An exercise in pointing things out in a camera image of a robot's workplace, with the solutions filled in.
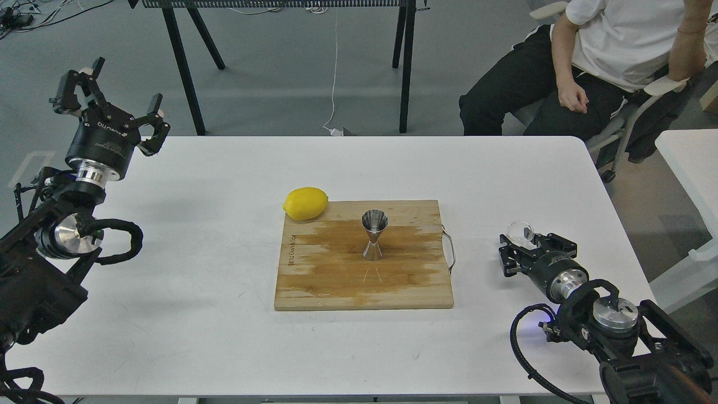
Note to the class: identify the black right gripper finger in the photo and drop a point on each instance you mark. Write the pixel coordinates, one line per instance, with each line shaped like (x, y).
(553, 242)
(517, 258)

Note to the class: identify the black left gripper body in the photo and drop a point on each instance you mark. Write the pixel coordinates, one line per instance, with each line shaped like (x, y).
(103, 138)

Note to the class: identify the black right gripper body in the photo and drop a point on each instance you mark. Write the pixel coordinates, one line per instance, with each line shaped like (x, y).
(557, 276)

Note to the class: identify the small clear glass cup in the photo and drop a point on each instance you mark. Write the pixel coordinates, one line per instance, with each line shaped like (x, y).
(521, 233)

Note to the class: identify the steel jigger measuring cup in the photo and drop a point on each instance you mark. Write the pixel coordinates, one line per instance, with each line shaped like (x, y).
(374, 222)

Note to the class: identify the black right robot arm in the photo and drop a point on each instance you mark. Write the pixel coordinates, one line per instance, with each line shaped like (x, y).
(643, 355)

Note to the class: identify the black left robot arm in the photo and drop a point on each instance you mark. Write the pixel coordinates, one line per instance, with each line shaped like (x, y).
(57, 240)

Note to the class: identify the yellow lemon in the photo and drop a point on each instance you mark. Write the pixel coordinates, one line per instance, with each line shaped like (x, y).
(305, 203)

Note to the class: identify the seated person white shirt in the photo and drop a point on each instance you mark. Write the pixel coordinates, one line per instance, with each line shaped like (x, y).
(585, 67)

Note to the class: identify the wooden cutting board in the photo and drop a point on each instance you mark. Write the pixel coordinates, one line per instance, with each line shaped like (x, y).
(321, 266)

